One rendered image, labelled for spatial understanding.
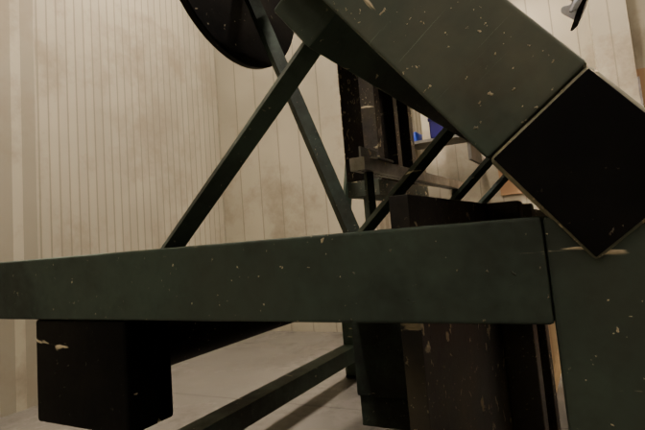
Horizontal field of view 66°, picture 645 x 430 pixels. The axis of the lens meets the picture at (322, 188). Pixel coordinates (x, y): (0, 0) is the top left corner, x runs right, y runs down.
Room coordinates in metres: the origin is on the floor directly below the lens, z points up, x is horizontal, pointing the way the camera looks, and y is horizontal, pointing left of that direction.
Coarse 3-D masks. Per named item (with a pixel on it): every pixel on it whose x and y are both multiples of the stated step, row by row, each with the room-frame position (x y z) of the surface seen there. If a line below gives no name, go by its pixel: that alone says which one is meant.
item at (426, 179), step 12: (360, 156) 1.47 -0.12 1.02; (360, 168) 1.47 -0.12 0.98; (372, 168) 1.51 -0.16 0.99; (384, 168) 1.60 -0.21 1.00; (396, 168) 1.71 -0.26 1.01; (408, 168) 1.82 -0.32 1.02; (420, 180) 1.95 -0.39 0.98; (432, 180) 2.08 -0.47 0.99; (444, 180) 2.26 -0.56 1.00; (456, 180) 2.46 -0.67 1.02
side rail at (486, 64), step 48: (336, 0) 0.49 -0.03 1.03; (384, 0) 0.47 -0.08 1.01; (432, 0) 0.45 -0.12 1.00; (480, 0) 0.43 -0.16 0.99; (384, 48) 0.47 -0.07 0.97; (432, 48) 0.45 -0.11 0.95; (480, 48) 0.43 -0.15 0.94; (528, 48) 0.41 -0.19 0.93; (432, 96) 0.45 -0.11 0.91; (480, 96) 0.43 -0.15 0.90; (528, 96) 0.41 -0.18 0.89; (480, 144) 0.43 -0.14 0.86
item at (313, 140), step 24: (264, 24) 1.71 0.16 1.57; (288, 72) 0.65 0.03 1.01; (288, 96) 0.66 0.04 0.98; (264, 120) 0.68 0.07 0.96; (312, 120) 1.65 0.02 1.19; (240, 144) 0.69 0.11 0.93; (312, 144) 1.63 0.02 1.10; (432, 144) 1.30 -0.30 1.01; (216, 168) 0.72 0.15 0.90; (480, 168) 1.87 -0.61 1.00; (216, 192) 0.72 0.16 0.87; (336, 192) 1.60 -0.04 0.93; (456, 192) 1.93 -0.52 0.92; (192, 216) 0.74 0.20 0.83; (336, 216) 1.62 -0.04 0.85; (384, 216) 1.38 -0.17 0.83; (168, 240) 0.76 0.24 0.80
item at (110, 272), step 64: (64, 256) 0.72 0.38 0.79; (128, 256) 0.65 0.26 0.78; (192, 256) 0.60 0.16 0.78; (256, 256) 0.56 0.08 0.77; (320, 256) 0.52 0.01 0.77; (384, 256) 0.48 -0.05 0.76; (448, 256) 0.45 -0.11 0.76; (512, 256) 0.43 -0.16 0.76; (576, 256) 0.40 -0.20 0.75; (640, 256) 0.38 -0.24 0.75; (64, 320) 0.73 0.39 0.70; (128, 320) 0.66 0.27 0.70; (192, 320) 0.60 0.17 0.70; (256, 320) 0.56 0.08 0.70; (320, 320) 0.52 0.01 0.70; (384, 320) 0.49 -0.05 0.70; (448, 320) 0.46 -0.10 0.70; (512, 320) 0.43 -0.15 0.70; (576, 320) 0.41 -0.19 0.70; (640, 320) 0.39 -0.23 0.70; (64, 384) 0.73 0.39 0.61; (128, 384) 0.67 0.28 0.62; (384, 384) 1.59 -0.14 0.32; (448, 384) 0.66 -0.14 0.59; (512, 384) 1.01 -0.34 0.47; (576, 384) 0.41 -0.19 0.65; (640, 384) 0.39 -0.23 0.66
